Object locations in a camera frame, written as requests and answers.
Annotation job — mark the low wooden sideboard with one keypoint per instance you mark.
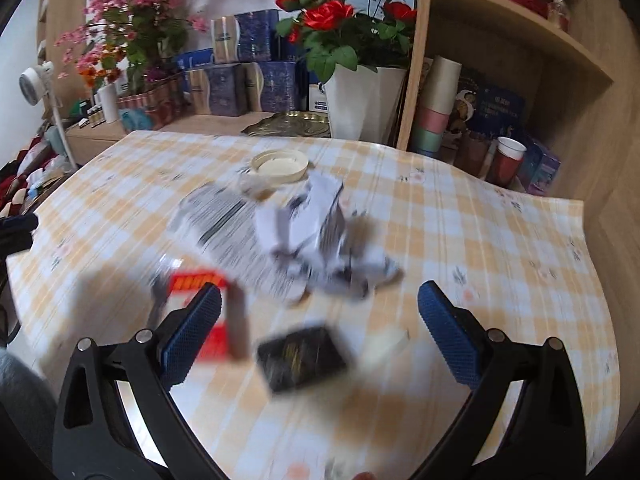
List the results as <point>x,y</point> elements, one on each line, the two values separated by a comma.
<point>150,132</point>

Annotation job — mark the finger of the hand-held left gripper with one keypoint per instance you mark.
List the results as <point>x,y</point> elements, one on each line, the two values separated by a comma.
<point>17,232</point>

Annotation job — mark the wooden shelf cabinet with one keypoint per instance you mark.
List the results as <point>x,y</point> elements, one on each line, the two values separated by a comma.
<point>590,110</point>

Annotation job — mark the flat newspaper sheet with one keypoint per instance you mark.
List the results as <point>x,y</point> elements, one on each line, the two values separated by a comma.
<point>220,225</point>

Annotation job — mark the person's grey fuzzy clothing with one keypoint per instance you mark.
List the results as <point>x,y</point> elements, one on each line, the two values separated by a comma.
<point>25,405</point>

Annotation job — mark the red artificial rose bouquet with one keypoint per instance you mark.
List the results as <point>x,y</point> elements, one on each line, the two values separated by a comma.
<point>340,15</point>

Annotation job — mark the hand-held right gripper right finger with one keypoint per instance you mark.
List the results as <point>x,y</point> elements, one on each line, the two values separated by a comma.
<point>447,332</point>

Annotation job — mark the blue box with white print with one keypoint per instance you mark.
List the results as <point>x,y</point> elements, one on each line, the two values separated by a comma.
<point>500,110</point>

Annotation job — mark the white standing fan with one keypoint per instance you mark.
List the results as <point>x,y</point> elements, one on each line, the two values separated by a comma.
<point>35,82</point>

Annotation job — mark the dark blue moon print box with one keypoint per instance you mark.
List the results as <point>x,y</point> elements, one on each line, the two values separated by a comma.
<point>465,105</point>

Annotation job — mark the white faceted vase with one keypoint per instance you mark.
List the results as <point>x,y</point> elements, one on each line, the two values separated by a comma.
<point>360,105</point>

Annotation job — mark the flat blue box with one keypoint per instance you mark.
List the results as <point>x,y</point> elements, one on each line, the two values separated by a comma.
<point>195,59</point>

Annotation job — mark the small purple blue box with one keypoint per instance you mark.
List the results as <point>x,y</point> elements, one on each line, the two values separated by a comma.
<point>542,167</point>

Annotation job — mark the black foil packet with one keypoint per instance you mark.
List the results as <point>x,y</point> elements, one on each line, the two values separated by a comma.
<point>302,360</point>

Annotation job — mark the row of small brown bottles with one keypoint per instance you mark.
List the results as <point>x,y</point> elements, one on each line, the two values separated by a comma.
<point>92,116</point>

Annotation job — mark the small glass bottle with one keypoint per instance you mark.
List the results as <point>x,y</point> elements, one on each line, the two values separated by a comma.
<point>559,12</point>

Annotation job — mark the yellow plaid floral tablecloth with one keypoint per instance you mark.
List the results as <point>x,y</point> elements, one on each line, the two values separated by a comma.
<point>475,240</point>

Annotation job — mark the red cup with white rim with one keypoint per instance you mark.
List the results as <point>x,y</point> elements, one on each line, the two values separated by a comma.
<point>507,162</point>

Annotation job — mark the pink artificial blossom branches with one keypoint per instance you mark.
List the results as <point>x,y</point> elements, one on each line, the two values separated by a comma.
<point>135,10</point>

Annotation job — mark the plain dark blue box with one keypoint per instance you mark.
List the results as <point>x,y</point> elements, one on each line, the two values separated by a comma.
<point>289,45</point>

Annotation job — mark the dark brown cup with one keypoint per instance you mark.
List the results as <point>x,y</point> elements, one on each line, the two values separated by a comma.
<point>472,155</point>

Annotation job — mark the striped copper planter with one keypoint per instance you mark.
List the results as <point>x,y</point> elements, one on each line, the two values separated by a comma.
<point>160,105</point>

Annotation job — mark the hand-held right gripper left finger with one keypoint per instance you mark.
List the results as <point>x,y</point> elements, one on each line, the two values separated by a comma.
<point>192,332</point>

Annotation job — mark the tall white and blue carton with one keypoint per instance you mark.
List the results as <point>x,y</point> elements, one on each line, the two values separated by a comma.
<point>318,97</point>

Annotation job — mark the red and white patterned cloth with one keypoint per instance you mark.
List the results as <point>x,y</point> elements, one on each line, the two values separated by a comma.
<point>22,170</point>

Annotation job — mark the blue and gold gift box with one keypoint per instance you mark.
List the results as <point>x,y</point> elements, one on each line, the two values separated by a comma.
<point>220,90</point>
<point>250,37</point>
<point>275,87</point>

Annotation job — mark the red and white cardboard box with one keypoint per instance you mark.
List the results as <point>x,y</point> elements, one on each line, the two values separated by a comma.
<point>220,320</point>

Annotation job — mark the stack of pastel cups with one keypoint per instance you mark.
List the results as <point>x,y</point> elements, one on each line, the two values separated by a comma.
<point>435,110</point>

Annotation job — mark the small glass jar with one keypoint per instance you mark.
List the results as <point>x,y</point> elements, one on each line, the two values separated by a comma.
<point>255,186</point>

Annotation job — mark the white ribbed vase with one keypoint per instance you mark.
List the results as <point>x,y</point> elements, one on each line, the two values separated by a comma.
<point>107,105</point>

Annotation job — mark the orange artificial flowers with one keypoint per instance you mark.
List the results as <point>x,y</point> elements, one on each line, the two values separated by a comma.
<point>97,67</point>

